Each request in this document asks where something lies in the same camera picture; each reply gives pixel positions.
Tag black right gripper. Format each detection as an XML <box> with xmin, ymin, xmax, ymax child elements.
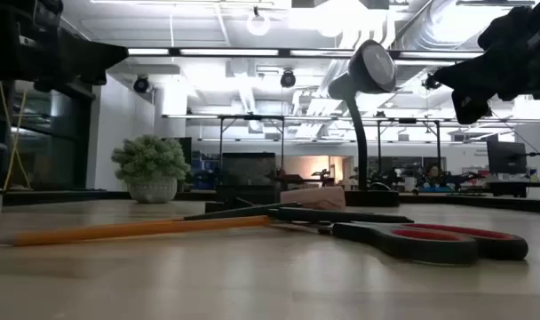
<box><xmin>432</xmin><ymin>0</ymin><xmax>540</xmax><ymax>125</ymax></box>

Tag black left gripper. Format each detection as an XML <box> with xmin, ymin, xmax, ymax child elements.
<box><xmin>0</xmin><ymin>0</ymin><xmax>129</xmax><ymax>93</ymax></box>

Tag black and red scissors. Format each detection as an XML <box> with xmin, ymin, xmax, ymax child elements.
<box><xmin>269</xmin><ymin>220</ymin><xmax>529</xmax><ymax>267</ymax></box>

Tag black binder clip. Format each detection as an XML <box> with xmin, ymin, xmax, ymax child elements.
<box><xmin>204</xmin><ymin>200</ymin><xmax>229</xmax><ymax>214</ymax></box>
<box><xmin>225</xmin><ymin>196</ymin><xmax>256</xmax><ymax>211</ymax></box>

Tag black mesh desk organizer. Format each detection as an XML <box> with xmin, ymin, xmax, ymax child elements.
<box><xmin>215</xmin><ymin>152</ymin><xmax>338</xmax><ymax>208</ymax></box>

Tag black ceiling spotlight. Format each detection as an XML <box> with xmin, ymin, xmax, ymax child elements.
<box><xmin>279</xmin><ymin>69</ymin><xmax>298</xmax><ymax>89</ymax></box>
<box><xmin>422</xmin><ymin>73</ymin><xmax>444</xmax><ymax>90</ymax></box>
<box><xmin>132</xmin><ymin>75</ymin><xmax>153</xmax><ymax>94</ymax></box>

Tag black computer monitor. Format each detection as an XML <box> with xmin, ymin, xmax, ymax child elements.
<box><xmin>486</xmin><ymin>140</ymin><xmax>528</xmax><ymax>176</ymax></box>

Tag person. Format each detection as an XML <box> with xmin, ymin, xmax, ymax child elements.
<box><xmin>423</xmin><ymin>164</ymin><xmax>444</xmax><ymax>188</ymax></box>

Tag green artificial plant white pot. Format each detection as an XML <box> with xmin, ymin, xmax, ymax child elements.
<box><xmin>110</xmin><ymin>134</ymin><xmax>192</xmax><ymax>204</ymax></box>

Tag black gooseneck desk lamp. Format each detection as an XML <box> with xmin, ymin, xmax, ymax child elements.
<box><xmin>327</xmin><ymin>39</ymin><xmax>401</xmax><ymax>208</ymax></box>

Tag blue storage bins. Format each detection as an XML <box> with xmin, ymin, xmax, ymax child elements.
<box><xmin>190</xmin><ymin>150</ymin><xmax>221</xmax><ymax>191</ymax></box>

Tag yellow cable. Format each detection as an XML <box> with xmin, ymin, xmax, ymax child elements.
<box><xmin>0</xmin><ymin>81</ymin><xmax>32</xmax><ymax>192</ymax></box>

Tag black metal table frame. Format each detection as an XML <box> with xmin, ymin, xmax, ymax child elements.
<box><xmin>0</xmin><ymin>188</ymin><xmax>540</xmax><ymax>215</ymax></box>

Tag white ring ceiling lamp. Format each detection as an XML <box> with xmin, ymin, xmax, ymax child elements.
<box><xmin>246</xmin><ymin>6</ymin><xmax>272</xmax><ymax>37</ymax></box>

